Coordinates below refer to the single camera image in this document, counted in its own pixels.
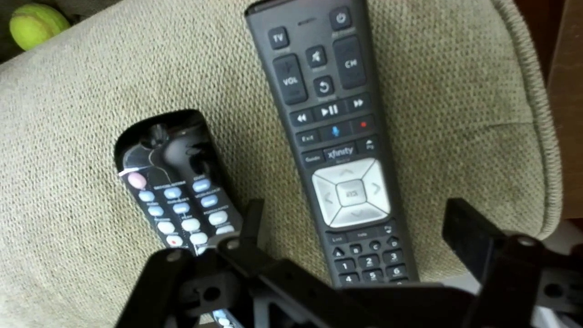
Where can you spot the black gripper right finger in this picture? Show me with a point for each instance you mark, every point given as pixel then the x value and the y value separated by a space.
pixel 515 272

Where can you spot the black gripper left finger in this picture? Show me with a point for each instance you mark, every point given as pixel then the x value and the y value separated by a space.
pixel 177 288

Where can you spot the yellow tennis ball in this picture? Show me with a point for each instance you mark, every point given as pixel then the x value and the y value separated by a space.
pixel 33 24

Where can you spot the short black remote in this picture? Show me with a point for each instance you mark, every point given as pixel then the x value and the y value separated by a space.
pixel 171 168

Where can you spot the long black Xfinity remote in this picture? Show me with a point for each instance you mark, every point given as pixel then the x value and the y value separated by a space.
pixel 319 62

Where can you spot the beige fabric sofa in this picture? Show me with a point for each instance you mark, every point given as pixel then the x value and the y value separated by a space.
pixel 463 97

